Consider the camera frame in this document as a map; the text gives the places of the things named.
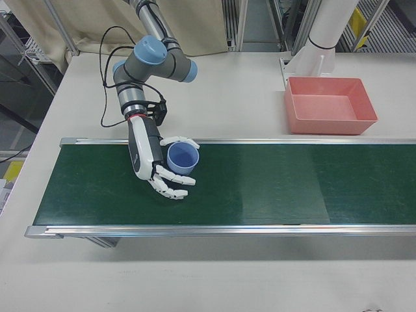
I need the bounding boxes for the green conveyor belt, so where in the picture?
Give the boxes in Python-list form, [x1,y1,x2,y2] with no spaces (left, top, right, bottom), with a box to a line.
[25,136,416,250]

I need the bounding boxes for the black camera cable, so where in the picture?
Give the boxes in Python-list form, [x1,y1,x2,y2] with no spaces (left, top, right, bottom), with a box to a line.
[99,25,164,128]

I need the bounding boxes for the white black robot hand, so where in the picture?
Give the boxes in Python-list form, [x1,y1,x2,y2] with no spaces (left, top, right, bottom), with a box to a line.
[127,114,200,200]

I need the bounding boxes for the pink plastic box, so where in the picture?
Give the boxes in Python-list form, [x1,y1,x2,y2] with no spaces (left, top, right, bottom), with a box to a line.
[283,77,379,135]

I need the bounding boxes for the aluminium roller rack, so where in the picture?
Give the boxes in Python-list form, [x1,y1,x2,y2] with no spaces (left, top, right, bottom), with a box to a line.
[337,0,416,53]

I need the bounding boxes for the yellow black safety marker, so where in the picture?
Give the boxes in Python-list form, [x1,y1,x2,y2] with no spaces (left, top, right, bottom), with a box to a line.
[349,8,370,49]

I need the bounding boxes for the beige curtain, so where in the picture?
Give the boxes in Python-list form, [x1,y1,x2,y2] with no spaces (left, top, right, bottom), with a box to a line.
[6,0,228,58]

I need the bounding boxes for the blue plastic cup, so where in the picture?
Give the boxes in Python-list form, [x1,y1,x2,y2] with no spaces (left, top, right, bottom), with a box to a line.
[166,142,200,175]

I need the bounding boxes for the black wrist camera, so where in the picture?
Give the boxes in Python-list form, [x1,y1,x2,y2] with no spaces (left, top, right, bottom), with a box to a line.
[148,99,168,127]

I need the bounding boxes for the white paper sheets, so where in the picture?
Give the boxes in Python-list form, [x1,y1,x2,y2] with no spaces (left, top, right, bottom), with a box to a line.
[0,177,14,216]

